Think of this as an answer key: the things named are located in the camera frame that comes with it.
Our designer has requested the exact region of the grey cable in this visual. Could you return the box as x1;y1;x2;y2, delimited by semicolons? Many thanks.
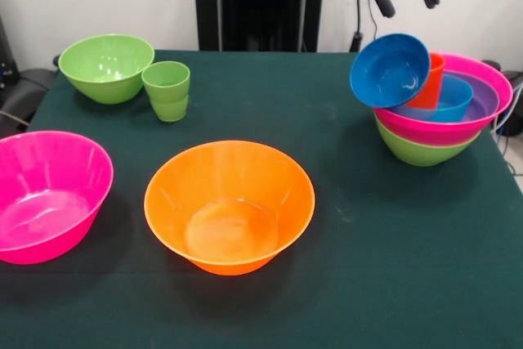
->
0;110;32;128

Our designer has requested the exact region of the dark green tablecloth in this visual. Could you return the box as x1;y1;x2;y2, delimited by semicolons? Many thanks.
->
0;49;523;349

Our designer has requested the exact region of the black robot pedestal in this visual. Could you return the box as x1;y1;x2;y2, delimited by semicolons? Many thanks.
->
187;0;330;54

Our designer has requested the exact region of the purple plastic bowl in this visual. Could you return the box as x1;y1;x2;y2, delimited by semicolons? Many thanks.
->
390;71;501;124

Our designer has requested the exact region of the translucent blue bowl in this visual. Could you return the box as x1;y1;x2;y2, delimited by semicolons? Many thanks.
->
391;72;476;123

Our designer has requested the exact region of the orange-red plastic cup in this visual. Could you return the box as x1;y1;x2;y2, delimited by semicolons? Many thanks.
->
406;53;446;110

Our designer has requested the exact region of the green plastic bowl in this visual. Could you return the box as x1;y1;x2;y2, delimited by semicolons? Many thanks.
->
374;118;483;168
57;34;155;105

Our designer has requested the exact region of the orange plastic bowl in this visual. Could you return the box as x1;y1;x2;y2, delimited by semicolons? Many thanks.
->
143;140;316;277

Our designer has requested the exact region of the black wall cable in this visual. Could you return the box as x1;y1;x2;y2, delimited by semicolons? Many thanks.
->
349;0;379;54

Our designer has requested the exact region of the green plastic cup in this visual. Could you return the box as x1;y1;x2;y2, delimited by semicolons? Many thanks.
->
141;60;191;123

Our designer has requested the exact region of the dark blue bowl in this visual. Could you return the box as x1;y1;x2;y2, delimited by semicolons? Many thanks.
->
349;33;432;109

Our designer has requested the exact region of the pink plastic bowl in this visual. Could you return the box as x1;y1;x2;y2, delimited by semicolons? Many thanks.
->
372;52;514;146
0;130;115;266

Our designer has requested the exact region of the black equipment box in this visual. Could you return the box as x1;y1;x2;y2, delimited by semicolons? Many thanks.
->
0;13;20;96

